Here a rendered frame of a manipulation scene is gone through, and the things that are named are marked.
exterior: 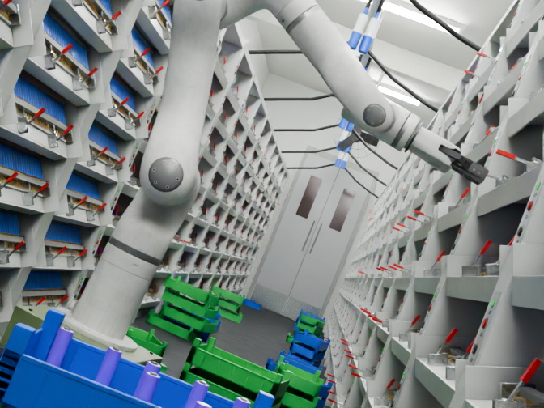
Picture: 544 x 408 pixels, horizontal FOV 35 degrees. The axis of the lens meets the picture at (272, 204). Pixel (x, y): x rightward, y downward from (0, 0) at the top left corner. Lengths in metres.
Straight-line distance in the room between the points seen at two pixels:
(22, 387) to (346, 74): 1.09
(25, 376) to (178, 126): 0.98
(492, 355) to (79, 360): 0.62
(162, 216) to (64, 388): 1.01
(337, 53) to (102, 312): 0.73
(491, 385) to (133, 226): 0.82
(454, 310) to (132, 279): 0.75
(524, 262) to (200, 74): 0.83
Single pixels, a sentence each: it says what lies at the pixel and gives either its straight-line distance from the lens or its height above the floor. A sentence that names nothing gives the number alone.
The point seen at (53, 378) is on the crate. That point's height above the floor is 0.44.
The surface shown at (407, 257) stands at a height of 0.84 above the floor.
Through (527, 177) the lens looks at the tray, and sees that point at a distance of 1.60.
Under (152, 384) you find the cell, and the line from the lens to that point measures 1.00.
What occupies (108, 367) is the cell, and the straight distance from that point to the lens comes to 1.07.
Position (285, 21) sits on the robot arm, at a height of 1.12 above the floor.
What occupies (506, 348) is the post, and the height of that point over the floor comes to 0.65.
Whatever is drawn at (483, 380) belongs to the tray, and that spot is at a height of 0.59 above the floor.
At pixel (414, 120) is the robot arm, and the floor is 1.02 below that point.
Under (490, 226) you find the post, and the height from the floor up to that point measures 0.90.
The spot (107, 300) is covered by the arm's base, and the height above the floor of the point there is 0.43.
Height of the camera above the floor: 0.64
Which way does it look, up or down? 3 degrees up
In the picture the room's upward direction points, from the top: 22 degrees clockwise
